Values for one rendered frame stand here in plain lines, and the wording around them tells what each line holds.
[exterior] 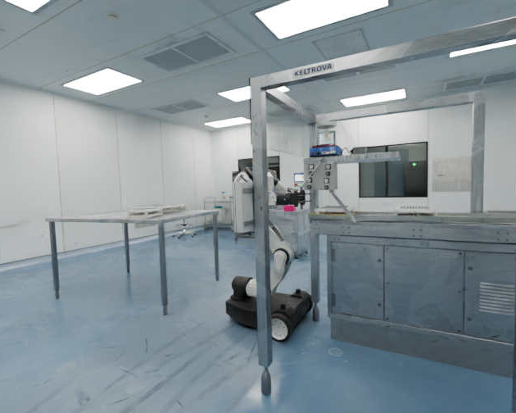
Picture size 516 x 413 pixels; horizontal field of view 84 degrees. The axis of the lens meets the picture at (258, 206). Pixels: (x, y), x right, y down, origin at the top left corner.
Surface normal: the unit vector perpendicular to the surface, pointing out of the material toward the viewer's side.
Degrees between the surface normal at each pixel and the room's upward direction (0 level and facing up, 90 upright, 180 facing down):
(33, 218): 90
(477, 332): 90
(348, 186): 90
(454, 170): 90
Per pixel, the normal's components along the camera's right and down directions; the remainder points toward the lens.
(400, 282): -0.46, 0.07
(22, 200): 0.87, 0.01
